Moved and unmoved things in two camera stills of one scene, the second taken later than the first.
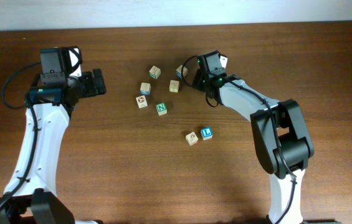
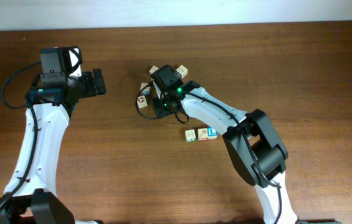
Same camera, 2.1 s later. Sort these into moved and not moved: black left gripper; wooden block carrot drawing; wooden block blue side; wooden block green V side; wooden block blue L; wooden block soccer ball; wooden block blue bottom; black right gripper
Moved: wooden block carrot drawing; black right gripper; wooden block blue L
Not moved: wooden block blue side; black left gripper; wooden block soccer ball; wooden block blue bottom; wooden block green V side
